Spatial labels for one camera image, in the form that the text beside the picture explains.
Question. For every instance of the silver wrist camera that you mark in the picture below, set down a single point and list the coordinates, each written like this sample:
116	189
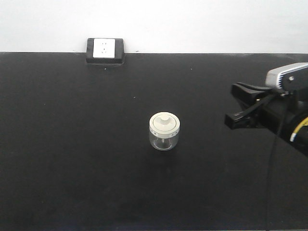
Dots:
288	78

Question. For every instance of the black white power outlet box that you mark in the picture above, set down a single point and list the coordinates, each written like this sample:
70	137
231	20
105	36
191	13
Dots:
105	51

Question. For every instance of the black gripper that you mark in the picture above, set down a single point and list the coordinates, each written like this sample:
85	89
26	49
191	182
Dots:
286	116

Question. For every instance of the glass jar with cream lid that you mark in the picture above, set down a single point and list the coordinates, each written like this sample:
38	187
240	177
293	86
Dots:
164	131

